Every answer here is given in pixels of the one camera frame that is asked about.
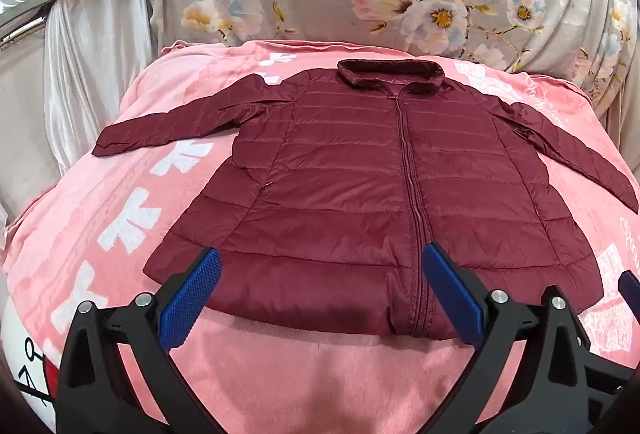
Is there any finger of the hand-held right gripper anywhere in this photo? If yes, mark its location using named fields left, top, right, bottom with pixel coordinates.
left=618, top=268, right=640, bottom=312

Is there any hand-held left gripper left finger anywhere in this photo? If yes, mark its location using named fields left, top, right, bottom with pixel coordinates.
left=57, top=247, right=223, bottom=434

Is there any pink blanket with white bows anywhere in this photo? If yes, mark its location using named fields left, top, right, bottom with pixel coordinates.
left=0, top=39, right=640, bottom=434

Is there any maroon puffer jacket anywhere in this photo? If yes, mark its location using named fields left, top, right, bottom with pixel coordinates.
left=92, top=58, right=640, bottom=340

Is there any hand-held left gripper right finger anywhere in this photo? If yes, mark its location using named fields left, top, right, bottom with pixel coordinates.
left=422, top=241, right=630, bottom=434

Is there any white satin curtain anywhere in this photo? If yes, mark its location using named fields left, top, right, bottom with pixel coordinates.
left=0, top=0, right=157, bottom=215

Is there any white cloth with black marks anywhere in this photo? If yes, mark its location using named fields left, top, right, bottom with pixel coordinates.
left=0, top=299, right=66, bottom=420

